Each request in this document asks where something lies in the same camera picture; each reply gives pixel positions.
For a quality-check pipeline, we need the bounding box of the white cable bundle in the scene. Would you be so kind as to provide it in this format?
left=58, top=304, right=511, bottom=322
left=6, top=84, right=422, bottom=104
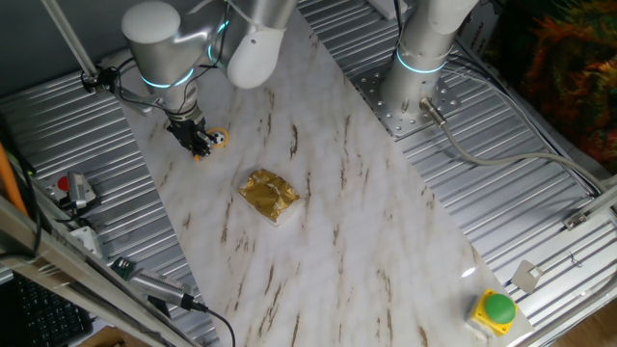
left=441, top=55, right=604, bottom=194

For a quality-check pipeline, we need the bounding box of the yellow box green push button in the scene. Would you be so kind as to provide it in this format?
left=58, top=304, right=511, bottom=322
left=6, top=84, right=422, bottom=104
left=465, top=287, right=520, bottom=338

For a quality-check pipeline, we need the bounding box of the aluminium pole with foot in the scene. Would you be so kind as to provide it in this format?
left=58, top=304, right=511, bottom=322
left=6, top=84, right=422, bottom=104
left=40, top=0, right=107, bottom=95

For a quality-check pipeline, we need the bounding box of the white printed carton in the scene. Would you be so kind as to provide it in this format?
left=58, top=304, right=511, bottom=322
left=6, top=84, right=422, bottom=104
left=455, top=0, right=505, bottom=64

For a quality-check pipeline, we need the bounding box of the small metal corner bracket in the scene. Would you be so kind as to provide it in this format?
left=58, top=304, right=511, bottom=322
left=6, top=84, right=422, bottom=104
left=562, top=210, right=590, bottom=231

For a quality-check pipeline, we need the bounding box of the small grey plate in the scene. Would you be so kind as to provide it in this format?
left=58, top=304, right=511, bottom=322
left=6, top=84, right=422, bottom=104
left=510, top=259, right=545, bottom=295

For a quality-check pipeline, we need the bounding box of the black keyboard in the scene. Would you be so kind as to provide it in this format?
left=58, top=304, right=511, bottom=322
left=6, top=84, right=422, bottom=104
left=12, top=274, right=95, bottom=347

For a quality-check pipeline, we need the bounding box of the black device cable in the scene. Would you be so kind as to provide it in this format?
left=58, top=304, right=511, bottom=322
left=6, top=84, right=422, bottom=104
left=204, top=307, right=237, bottom=347

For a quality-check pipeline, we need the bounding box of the silver finned device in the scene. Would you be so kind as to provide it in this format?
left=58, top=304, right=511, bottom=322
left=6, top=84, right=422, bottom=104
left=127, top=268, right=208, bottom=313

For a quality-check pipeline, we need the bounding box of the grey base cable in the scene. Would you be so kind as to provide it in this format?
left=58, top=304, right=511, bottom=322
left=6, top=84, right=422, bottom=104
left=418, top=97, right=606, bottom=194

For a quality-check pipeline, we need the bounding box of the yellow bubble ring wand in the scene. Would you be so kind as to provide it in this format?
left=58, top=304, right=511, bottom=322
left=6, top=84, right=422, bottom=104
left=194, top=126, right=230, bottom=161

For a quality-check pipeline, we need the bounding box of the grey box red stop button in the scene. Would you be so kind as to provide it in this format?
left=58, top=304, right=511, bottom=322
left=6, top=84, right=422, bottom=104
left=45, top=173, right=73, bottom=199

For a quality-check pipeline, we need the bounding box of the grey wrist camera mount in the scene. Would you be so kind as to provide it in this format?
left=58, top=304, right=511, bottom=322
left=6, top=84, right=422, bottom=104
left=94, top=67, right=163, bottom=115

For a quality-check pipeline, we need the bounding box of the aluminium frame beam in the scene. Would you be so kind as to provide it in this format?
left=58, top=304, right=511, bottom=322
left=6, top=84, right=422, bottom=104
left=0, top=195, right=194, bottom=347

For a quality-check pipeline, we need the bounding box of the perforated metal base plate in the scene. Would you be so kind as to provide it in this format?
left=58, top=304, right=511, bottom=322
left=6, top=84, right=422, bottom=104
left=350, top=62, right=462, bottom=141

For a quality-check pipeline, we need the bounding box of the green circuit board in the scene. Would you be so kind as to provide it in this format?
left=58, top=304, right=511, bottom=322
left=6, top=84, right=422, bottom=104
left=110, top=256, right=136, bottom=281

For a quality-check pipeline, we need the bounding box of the orange green patterned cloth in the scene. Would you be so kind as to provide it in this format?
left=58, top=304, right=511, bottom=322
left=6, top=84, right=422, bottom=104
left=486, top=0, right=617, bottom=174

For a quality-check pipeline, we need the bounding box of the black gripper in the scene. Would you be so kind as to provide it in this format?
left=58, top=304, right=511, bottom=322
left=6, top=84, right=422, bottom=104
left=166, top=117, right=217, bottom=158

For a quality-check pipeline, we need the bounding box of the orange pole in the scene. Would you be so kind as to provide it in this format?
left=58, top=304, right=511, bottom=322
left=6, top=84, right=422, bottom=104
left=0, top=142, right=29, bottom=216

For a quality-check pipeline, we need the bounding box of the aluminium rail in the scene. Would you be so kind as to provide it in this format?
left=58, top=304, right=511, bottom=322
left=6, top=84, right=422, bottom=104
left=580, top=182, right=617, bottom=218

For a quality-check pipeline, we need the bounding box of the gold foil packet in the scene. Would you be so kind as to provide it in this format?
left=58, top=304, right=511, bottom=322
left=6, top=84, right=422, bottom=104
left=236, top=168, right=302, bottom=224

